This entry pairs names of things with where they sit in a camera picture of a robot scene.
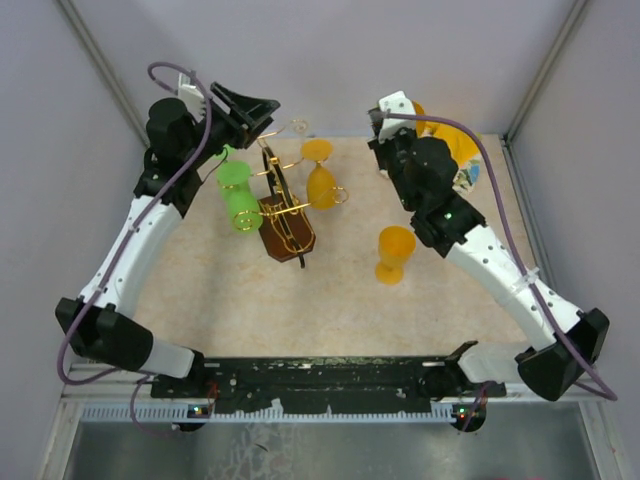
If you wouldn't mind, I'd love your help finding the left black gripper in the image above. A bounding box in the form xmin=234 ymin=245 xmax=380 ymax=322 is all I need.
xmin=184 ymin=81 xmax=281 ymax=169

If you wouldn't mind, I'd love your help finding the clear wine glass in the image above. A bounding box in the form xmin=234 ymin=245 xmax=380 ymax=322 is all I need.
xmin=289 ymin=118 xmax=310 ymax=139

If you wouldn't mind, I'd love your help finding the green wine glass front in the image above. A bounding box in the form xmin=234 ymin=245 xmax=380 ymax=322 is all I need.
xmin=219 ymin=145 xmax=237 ymax=162

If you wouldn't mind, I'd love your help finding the green wine glass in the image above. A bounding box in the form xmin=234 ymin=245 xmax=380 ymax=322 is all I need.
xmin=216 ymin=161 xmax=263 ymax=233
xmin=219 ymin=145 xmax=237 ymax=162

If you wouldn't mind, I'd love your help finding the orange wine glass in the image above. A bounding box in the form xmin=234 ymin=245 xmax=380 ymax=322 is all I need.
xmin=375 ymin=225 xmax=416 ymax=285
xmin=412 ymin=101 xmax=437 ymax=137
xmin=301 ymin=138 xmax=337 ymax=210

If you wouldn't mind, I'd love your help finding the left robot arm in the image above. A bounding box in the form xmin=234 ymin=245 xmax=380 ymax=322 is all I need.
xmin=55 ymin=82 xmax=280 ymax=397

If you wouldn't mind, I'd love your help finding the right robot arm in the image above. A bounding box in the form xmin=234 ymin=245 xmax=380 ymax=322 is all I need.
xmin=368 ymin=126 xmax=610 ymax=401

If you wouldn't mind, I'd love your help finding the yellow patterned cloth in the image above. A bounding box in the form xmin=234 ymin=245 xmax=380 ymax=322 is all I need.
xmin=416 ymin=121 xmax=482 ymax=193

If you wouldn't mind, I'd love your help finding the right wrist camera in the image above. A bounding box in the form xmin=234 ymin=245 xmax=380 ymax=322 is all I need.
xmin=368 ymin=90 xmax=416 ymax=143

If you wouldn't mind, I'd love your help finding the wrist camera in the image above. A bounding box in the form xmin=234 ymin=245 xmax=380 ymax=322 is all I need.
xmin=177 ymin=73 xmax=206 ymax=122
xmin=368 ymin=90 xmax=416 ymax=143

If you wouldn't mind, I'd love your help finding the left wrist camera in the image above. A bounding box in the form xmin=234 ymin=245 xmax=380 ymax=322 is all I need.
xmin=177 ymin=73 xmax=206 ymax=122

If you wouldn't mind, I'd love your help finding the gold wire wine glass rack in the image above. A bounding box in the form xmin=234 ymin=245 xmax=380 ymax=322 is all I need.
xmin=251 ymin=122 xmax=349 ymax=268

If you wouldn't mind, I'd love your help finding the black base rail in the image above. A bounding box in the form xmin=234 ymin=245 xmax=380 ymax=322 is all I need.
xmin=151 ymin=350 xmax=506 ymax=432

